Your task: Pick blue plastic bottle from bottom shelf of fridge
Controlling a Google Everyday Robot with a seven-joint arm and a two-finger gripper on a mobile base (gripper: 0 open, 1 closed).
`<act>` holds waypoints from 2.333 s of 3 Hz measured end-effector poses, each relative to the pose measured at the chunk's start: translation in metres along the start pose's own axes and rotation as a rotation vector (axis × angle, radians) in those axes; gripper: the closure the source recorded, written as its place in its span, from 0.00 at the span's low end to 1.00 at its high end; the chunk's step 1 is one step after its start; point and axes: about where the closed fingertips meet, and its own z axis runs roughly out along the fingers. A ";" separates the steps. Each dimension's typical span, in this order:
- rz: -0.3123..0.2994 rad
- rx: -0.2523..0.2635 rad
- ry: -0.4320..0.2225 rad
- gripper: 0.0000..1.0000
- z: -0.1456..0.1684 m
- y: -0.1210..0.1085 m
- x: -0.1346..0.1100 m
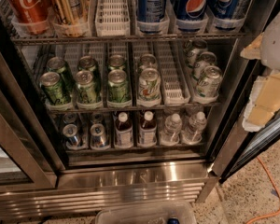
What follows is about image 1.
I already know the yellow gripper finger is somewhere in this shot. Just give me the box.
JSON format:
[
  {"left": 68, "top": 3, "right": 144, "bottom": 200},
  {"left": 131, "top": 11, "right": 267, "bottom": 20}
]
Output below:
[
  {"left": 240, "top": 33, "right": 263, "bottom": 60},
  {"left": 242, "top": 72, "right": 280, "bottom": 132}
]

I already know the brown bottle blue label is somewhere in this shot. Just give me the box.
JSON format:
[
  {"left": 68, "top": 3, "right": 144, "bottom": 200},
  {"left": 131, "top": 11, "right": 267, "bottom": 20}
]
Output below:
[{"left": 138, "top": 111, "right": 157, "bottom": 147}]

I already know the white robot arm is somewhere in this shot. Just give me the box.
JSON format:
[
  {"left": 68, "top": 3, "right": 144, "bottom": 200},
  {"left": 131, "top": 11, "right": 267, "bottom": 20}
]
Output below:
[{"left": 240, "top": 11, "right": 280, "bottom": 132}]

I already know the clear water bottle right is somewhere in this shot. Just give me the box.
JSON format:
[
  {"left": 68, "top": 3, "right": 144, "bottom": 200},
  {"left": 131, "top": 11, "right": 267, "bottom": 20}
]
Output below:
[{"left": 182, "top": 111, "right": 207, "bottom": 145}]

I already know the clear water bottle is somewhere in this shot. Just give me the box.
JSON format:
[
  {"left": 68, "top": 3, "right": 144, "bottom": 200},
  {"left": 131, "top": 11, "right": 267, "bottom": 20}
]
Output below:
[
  {"left": 182, "top": 111, "right": 207, "bottom": 145},
  {"left": 161, "top": 113, "right": 182, "bottom": 146}
]

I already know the clear water bottle left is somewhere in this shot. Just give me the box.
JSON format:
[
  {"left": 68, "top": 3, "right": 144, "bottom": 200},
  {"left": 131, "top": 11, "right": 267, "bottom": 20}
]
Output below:
[{"left": 161, "top": 113, "right": 182, "bottom": 146}]

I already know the brown bottle left white cap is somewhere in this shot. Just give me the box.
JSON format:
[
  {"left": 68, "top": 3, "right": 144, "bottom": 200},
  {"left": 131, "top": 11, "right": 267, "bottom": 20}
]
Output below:
[{"left": 115, "top": 112, "right": 133, "bottom": 148}]

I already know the blue bottle cap in bin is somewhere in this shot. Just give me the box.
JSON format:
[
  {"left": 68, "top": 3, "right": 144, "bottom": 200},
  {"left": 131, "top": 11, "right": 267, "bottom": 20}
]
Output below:
[{"left": 167, "top": 217, "right": 180, "bottom": 224}]

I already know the steel fridge base panel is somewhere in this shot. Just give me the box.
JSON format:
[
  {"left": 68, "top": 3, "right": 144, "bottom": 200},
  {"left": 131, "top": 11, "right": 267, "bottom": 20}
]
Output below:
[{"left": 0, "top": 161, "right": 218, "bottom": 221}]

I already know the fridge sliding glass door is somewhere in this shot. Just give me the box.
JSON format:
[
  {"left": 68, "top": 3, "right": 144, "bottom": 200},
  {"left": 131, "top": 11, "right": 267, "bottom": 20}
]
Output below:
[{"left": 0, "top": 35, "right": 66, "bottom": 194}]

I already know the white can right middle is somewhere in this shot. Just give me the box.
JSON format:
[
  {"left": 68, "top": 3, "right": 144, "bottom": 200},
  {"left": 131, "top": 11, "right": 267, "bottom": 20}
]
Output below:
[{"left": 192, "top": 51, "right": 217, "bottom": 81}]

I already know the white can right back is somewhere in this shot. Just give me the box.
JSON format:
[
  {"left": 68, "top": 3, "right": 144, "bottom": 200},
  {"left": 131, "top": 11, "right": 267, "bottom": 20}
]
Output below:
[{"left": 183, "top": 39, "right": 208, "bottom": 68}]

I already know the white can right front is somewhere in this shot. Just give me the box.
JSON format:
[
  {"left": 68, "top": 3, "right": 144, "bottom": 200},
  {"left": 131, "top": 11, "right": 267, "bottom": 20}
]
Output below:
[{"left": 195, "top": 65, "right": 222, "bottom": 98}]

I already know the blue Pepsi can right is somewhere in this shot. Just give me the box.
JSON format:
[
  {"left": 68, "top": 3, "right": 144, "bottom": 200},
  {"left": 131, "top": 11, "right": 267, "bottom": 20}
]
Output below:
[{"left": 209, "top": 0, "right": 251, "bottom": 31}]

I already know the blue pepsi can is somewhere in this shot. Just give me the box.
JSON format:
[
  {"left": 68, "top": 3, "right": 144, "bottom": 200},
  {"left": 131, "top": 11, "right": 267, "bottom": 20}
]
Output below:
[
  {"left": 136, "top": 0, "right": 166, "bottom": 34},
  {"left": 174, "top": 0, "right": 207, "bottom": 32},
  {"left": 209, "top": 0, "right": 251, "bottom": 31}
]

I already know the blue Pepsi can middle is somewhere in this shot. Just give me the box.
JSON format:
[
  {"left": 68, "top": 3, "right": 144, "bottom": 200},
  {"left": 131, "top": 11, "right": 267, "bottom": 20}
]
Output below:
[{"left": 174, "top": 0, "right": 207, "bottom": 32}]

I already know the white empty middle tray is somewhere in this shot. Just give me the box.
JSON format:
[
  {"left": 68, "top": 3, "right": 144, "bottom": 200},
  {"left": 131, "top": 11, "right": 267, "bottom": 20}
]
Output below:
[{"left": 154, "top": 42, "right": 190, "bottom": 105}]

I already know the white empty tray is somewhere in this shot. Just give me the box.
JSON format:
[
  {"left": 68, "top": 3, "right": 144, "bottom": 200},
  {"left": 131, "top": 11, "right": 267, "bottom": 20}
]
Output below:
[
  {"left": 154, "top": 42, "right": 190, "bottom": 105},
  {"left": 95, "top": 0, "right": 130, "bottom": 37}
]

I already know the white diet can back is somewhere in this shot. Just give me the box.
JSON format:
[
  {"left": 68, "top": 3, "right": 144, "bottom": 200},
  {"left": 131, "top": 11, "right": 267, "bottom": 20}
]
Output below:
[{"left": 138, "top": 53, "right": 158, "bottom": 73}]

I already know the white diet can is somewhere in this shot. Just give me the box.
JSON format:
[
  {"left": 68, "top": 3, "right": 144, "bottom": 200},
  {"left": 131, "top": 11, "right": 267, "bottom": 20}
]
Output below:
[
  {"left": 138, "top": 53, "right": 158, "bottom": 73},
  {"left": 138, "top": 68, "right": 161, "bottom": 101}
]

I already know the white diet can front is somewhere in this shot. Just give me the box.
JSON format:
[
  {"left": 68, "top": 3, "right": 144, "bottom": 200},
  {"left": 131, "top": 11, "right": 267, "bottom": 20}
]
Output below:
[{"left": 138, "top": 68, "right": 161, "bottom": 101}]

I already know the blue Pepsi can left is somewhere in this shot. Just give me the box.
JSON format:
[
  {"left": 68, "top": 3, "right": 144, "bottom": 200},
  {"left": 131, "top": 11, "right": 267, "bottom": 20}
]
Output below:
[{"left": 136, "top": 0, "right": 166, "bottom": 34}]

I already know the green can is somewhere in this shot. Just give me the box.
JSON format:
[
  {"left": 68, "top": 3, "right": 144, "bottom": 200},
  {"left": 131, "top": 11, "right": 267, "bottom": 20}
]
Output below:
[
  {"left": 75, "top": 70, "right": 101, "bottom": 105},
  {"left": 40, "top": 72, "right": 71, "bottom": 105},
  {"left": 108, "top": 69, "right": 131, "bottom": 104},
  {"left": 47, "top": 57, "right": 75, "bottom": 92},
  {"left": 108, "top": 54, "right": 126, "bottom": 71},
  {"left": 77, "top": 56, "right": 101, "bottom": 81}
]

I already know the white empty top tray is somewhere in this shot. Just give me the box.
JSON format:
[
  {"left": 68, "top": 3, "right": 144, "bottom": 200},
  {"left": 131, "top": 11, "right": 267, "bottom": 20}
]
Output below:
[{"left": 95, "top": 0, "right": 130, "bottom": 37}]

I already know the clear plastic bin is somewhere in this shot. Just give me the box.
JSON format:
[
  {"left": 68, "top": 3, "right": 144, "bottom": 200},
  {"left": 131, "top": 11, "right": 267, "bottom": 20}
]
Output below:
[{"left": 95, "top": 201, "right": 197, "bottom": 224}]

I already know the silver can back right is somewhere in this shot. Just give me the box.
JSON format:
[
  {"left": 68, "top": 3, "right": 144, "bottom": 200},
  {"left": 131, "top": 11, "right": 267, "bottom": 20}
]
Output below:
[{"left": 90, "top": 113, "right": 105, "bottom": 125}]

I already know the silver blue can front right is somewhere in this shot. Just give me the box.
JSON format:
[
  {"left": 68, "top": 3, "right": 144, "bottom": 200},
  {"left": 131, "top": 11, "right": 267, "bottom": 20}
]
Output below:
[{"left": 91, "top": 123, "right": 109, "bottom": 150}]

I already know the silver blue can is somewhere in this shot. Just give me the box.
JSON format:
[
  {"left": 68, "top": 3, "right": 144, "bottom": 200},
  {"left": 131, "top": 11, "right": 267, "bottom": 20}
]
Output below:
[
  {"left": 91, "top": 123, "right": 109, "bottom": 150},
  {"left": 63, "top": 124, "right": 82, "bottom": 147}
]

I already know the gold soda can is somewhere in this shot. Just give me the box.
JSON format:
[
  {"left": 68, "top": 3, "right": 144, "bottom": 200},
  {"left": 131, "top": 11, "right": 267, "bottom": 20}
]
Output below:
[{"left": 51, "top": 0, "right": 90, "bottom": 37}]

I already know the silver can back left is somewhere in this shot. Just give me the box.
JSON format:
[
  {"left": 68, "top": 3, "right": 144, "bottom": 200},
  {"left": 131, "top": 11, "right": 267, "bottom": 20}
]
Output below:
[{"left": 63, "top": 113, "right": 81, "bottom": 129}]

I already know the green can back left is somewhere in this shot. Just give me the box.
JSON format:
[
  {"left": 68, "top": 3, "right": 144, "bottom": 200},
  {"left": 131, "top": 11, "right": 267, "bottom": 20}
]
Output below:
[{"left": 47, "top": 57, "right": 75, "bottom": 92}]

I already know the silver blue can front left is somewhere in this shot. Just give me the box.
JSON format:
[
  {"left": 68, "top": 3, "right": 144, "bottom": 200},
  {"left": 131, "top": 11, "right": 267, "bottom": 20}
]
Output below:
[{"left": 63, "top": 124, "right": 82, "bottom": 147}]

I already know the green can front left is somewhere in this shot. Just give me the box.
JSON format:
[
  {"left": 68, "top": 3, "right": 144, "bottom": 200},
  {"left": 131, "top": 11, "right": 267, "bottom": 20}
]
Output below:
[{"left": 40, "top": 72, "right": 71, "bottom": 105}]

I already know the red Coca-Cola can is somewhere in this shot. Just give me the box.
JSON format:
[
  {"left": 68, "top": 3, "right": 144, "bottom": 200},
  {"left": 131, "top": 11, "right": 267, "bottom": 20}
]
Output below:
[{"left": 8, "top": 0, "right": 49, "bottom": 35}]

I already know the orange cable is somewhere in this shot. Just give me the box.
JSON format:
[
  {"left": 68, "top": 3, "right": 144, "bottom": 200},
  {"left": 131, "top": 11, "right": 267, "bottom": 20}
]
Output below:
[{"left": 245, "top": 156, "right": 280, "bottom": 224}]

